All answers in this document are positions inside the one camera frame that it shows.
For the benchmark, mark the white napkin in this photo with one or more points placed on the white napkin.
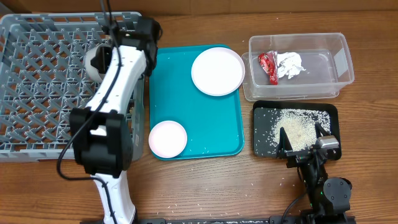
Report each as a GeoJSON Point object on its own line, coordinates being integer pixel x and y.
{"type": "Point", "coordinates": [289, 64]}

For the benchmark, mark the clear plastic bin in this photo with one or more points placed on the clear plastic bin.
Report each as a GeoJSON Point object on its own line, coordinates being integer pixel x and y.
{"type": "Point", "coordinates": [325, 58]}

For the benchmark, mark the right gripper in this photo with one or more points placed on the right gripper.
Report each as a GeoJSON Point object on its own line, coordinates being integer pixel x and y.
{"type": "Point", "coordinates": [300, 154]}

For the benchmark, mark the grey dish rack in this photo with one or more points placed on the grey dish rack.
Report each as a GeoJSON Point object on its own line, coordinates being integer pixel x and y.
{"type": "Point", "coordinates": [42, 79]}

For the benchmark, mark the black tray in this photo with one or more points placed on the black tray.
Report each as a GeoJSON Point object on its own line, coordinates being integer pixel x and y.
{"type": "Point", "coordinates": [330, 109]}

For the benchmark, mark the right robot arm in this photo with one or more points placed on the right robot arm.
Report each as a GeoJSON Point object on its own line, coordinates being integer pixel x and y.
{"type": "Point", "coordinates": [328, 196]}

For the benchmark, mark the pile of rice grains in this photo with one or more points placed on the pile of rice grains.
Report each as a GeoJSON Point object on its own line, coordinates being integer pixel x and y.
{"type": "Point", "coordinates": [298, 124]}

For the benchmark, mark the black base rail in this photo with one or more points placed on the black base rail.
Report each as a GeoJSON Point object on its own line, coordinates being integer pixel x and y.
{"type": "Point", "coordinates": [270, 220]}

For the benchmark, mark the grey bowl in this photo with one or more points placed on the grey bowl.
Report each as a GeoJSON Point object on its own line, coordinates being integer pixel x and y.
{"type": "Point", "coordinates": [97, 61]}

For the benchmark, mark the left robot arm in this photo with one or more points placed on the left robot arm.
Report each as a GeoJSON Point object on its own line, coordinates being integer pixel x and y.
{"type": "Point", "coordinates": [101, 138]}

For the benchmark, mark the teal serving tray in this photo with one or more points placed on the teal serving tray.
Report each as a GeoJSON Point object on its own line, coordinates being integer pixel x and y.
{"type": "Point", "coordinates": [214, 124]}

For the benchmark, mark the small white pink bowl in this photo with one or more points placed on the small white pink bowl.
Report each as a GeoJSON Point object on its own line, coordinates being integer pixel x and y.
{"type": "Point", "coordinates": [167, 139]}

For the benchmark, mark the large white plate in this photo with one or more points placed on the large white plate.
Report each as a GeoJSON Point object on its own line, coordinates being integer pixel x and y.
{"type": "Point", "coordinates": [218, 71]}

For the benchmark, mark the red snack wrapper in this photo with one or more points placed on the red snack wrapper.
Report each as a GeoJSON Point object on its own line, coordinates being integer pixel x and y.
{"type": "Point", "coordinates": [268, 63]}

